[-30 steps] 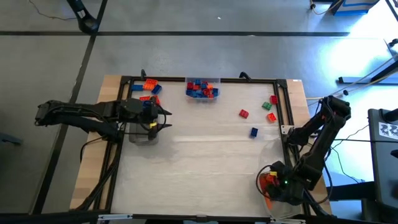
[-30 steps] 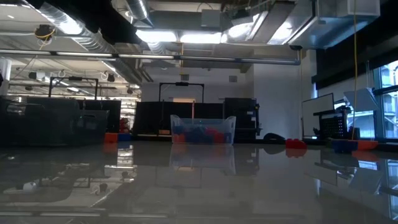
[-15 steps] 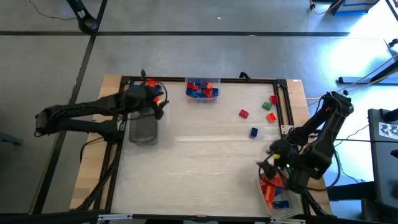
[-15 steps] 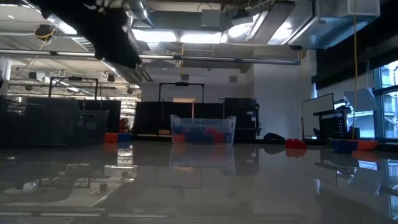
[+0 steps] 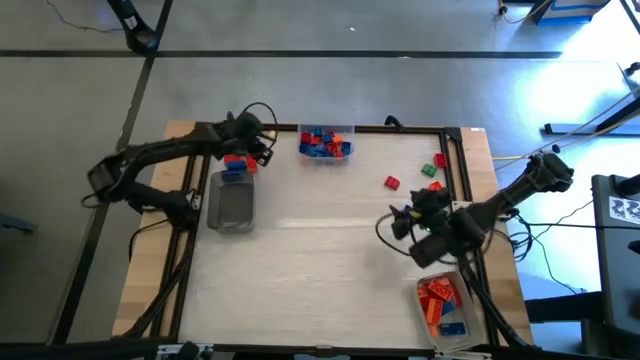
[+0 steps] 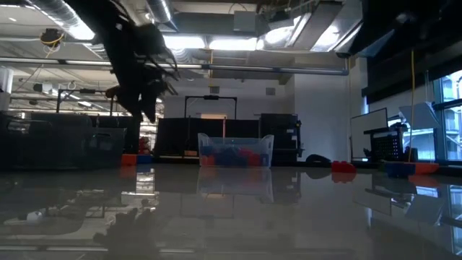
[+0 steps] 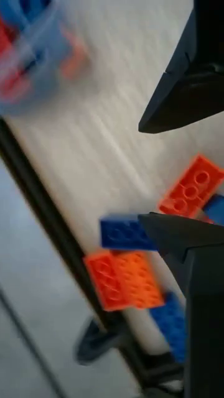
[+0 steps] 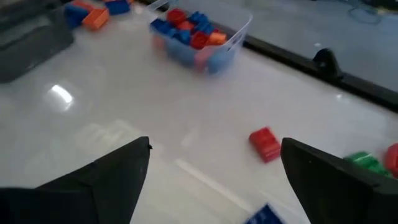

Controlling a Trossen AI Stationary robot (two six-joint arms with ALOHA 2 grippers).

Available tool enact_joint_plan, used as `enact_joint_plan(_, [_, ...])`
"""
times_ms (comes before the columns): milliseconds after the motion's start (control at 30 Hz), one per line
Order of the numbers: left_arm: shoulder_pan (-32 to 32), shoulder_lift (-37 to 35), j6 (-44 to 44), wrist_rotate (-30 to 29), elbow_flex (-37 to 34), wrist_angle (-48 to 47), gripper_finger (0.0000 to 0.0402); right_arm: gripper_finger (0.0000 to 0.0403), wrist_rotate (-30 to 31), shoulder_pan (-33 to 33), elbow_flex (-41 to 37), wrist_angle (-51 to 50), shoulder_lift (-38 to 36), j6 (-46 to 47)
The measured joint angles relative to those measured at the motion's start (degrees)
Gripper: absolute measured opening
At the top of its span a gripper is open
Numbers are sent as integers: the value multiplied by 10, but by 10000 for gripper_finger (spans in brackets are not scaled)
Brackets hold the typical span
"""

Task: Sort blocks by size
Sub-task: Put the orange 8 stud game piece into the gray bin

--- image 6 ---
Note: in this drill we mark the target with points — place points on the grey translucent bin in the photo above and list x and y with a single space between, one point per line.
54 144

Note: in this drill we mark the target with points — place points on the red rectangular block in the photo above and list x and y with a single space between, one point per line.
343 167

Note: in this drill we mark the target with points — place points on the white pillar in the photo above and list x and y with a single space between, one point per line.
5 88

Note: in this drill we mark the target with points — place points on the silver angled ceiling duct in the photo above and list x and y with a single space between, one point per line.
317 25

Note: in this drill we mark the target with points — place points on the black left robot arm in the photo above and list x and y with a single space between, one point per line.
104 29

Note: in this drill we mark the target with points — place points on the black partition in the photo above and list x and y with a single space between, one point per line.
180 133
131 133

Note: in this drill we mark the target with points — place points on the black dome camera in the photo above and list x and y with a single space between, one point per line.
343 55

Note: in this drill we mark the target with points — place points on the grey wall vent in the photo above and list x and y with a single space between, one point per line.
214 89
270 91

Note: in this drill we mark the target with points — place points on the black cabinet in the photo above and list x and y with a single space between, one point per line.
279 137

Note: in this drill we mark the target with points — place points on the grey ceiling unit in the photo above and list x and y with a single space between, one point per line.
245 21

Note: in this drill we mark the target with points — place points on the white paper sheet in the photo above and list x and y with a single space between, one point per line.
420 115

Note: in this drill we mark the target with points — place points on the clear plastic bin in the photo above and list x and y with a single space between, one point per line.
236 141

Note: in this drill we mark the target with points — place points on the small blue block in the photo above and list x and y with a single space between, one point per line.
227 157
207 150

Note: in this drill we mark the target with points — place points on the ceiling light panel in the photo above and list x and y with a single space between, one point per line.
186 41
232 44

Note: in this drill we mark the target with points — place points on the black station frame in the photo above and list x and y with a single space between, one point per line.
84 92
211 97

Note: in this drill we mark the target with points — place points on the whiteboard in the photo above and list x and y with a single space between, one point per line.
368 126

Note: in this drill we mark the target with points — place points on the long silver ceiling duct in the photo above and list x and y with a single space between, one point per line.
61 14

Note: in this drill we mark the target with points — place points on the small red block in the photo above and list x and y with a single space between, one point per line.
246 153

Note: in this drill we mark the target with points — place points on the small orange block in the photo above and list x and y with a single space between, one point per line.
207 161

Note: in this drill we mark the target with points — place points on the pink pole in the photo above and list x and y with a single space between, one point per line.
223 128

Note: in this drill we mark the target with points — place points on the red background object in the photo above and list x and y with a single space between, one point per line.
144 144

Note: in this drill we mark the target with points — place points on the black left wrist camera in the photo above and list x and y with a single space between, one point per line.
151 38

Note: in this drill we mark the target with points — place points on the horizontal ceiling pipe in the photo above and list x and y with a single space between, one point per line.
252 68

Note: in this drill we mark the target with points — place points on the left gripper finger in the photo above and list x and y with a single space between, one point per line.
134 108
151 108

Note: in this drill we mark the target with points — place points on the window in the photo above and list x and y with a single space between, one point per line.
451 119

